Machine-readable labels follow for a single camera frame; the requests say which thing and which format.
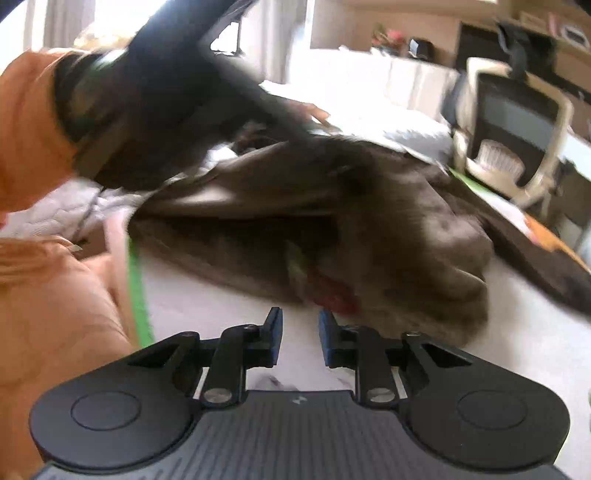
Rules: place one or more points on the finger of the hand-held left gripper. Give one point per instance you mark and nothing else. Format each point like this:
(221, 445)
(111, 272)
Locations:
(288, 121)

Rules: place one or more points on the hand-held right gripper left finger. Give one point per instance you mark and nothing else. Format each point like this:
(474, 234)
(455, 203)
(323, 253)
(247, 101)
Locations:
(276, 336)

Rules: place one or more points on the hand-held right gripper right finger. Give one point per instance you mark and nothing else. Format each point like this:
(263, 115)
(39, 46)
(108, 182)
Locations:
(326, 342)

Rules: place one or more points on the brown garment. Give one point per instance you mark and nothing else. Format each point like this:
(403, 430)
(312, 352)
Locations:
(369, 221)

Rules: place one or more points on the pink flowers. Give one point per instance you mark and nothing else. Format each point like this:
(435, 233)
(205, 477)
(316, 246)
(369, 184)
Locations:
(390, 36)

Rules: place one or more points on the white quilted blanket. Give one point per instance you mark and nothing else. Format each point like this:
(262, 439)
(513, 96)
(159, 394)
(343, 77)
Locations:
(55, 205)

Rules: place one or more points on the small black box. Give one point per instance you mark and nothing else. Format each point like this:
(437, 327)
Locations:
(420, 48)

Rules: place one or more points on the person's orange clothing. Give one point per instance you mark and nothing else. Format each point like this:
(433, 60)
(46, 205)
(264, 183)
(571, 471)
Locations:
(55, 350)

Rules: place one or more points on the white frame office chair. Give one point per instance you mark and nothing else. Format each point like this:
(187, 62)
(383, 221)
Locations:
(508, 124)

